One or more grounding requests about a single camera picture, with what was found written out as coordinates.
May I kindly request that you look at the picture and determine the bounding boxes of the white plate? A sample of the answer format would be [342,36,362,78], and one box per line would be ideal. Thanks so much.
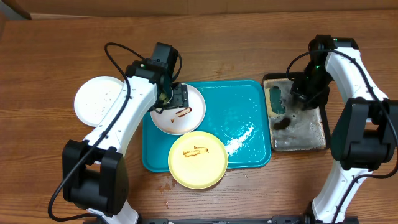
[150,84,206,135]
[74,76,123,127]

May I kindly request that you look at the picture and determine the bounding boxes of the yellow green sponge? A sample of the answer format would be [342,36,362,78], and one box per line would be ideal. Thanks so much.
[264,87,285,118]

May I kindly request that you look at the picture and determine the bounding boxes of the yellow-green plate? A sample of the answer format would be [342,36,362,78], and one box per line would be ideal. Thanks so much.
[168,131,228,190]

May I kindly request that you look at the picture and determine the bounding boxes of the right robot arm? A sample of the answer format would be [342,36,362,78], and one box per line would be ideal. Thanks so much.
[286,35,397,223]

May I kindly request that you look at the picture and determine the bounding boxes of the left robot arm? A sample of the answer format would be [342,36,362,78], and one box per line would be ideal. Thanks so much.
[58,58,188,223]

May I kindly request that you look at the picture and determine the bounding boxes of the black soapy water tray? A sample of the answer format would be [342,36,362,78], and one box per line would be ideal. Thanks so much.
[262,73,331,152]

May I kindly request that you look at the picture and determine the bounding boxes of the teal plastic tray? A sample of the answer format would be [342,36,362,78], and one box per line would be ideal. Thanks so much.
[142,80,272,172]

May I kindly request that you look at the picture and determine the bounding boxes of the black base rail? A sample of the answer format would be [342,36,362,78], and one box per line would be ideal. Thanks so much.
[132,215,321,224]

